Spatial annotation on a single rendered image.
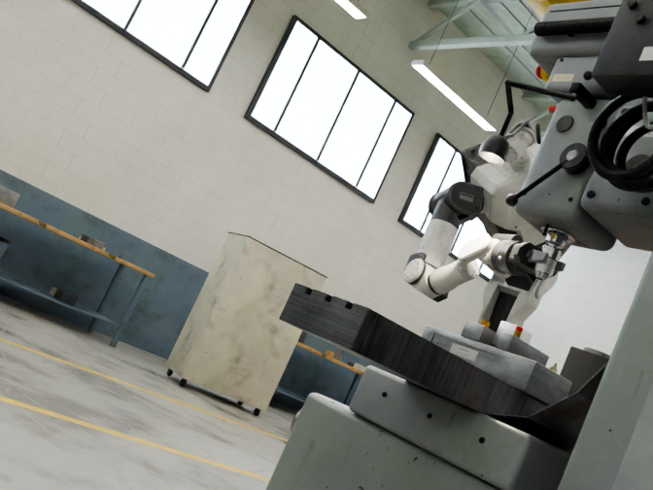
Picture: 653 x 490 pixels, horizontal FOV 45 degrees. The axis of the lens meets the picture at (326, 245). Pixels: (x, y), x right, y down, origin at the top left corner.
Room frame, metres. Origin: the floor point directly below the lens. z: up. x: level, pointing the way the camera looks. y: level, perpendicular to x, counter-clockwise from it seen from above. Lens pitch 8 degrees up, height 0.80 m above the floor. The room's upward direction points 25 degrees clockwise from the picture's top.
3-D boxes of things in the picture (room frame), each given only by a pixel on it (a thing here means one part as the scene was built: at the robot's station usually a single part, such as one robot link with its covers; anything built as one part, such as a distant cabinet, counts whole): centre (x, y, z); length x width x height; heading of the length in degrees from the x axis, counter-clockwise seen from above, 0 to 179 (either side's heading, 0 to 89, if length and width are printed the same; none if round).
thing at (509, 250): (1.92, -0.46, 1.23); 0.13 x 0.12 x 0.10; 110
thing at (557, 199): (1.83, -0.50, 1.47); 0.21 x 0.19 x 0.32; 128
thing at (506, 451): (1.83, -0.50, 0.78); 0.50 x 0.35 x 0.12; 38
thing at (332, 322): (1.86, -0.53, 0.88); 1.24 x 0.23 x 0.08; 128
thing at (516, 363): (1.85, -0.47, 0.97); 0.35 x 0.15 x 0.11; 36
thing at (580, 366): (2.07, -0.81, 1.02); 0.22 x 0.12 x 0.20; 139
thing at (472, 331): (1.87, -0.46, 1.01); 0.15 x 0.06 x 0.04; 126
